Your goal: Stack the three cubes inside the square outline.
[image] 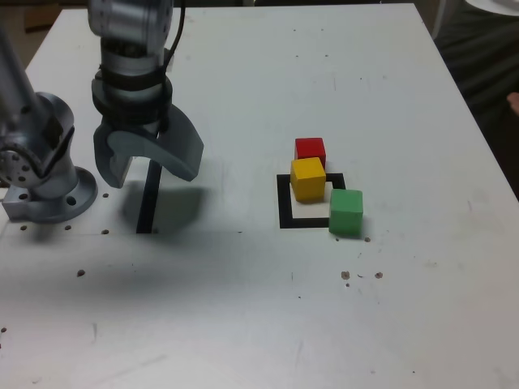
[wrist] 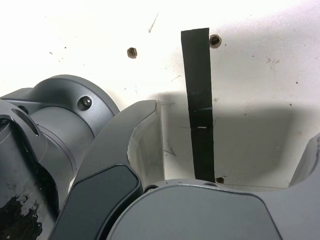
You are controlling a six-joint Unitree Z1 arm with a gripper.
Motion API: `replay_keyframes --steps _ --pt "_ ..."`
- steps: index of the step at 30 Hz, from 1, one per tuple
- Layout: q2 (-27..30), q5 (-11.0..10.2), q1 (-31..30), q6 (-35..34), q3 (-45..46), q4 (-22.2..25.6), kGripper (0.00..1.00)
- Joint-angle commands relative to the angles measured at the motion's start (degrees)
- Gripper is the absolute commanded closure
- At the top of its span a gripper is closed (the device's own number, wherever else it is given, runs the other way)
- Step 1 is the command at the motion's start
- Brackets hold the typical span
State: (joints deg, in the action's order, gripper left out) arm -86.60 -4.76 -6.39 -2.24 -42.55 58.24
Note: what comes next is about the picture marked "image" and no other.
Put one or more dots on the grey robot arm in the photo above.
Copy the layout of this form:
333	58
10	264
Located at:
52	190

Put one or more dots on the brown cardboard box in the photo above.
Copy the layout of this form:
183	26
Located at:
38	20

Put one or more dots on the green cube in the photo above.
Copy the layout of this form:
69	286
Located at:
344	210

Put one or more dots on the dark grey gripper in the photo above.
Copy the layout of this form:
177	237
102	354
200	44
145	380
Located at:
129	123

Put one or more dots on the red cube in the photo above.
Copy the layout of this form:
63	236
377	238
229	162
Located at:
310	148

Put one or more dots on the white round object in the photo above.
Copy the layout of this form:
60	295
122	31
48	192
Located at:
494	5

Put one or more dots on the black tape strip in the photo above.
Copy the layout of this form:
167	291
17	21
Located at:
146	210

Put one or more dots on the yellow cube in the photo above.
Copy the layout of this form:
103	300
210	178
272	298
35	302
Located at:
308	182

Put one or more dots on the black tape square outline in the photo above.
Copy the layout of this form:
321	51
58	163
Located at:
284	202

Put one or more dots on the person's hand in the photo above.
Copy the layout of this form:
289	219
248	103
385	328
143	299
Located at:
514	103

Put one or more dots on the white post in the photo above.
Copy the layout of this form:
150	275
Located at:
438	16

